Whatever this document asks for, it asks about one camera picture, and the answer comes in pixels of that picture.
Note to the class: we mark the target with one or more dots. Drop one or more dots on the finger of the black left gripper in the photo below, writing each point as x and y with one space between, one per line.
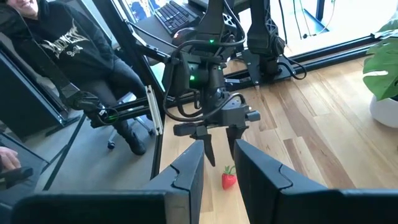
236 133
207 143

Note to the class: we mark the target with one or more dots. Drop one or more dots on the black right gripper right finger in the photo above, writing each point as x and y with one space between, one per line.
261 177

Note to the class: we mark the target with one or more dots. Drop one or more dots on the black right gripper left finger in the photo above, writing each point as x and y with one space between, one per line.
186 177

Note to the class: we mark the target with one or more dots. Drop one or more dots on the red toy strawberry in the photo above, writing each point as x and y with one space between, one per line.
228 182

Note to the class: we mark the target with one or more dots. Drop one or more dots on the black computer mouse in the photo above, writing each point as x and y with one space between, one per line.
183 35

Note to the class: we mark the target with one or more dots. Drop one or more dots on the black keyboard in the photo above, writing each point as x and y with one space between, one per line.
174 15

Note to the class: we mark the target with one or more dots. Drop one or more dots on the black desk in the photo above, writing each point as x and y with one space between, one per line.
149 28

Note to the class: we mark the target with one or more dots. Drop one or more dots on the computer screen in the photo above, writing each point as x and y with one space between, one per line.
140 9

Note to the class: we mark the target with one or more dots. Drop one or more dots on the green plant in white pot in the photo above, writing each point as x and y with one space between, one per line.
382 68

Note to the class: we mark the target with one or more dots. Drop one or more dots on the person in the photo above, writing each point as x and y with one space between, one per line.
71 46

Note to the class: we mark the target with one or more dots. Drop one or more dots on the black armrest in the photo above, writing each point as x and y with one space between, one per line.
18 174

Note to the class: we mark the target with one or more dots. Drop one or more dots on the person's hand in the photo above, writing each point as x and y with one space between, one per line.
9 158

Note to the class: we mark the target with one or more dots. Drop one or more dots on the black partition panel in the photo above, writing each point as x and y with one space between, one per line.
21 99

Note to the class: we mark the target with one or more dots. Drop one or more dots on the silver bracket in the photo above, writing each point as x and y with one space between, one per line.
154 109

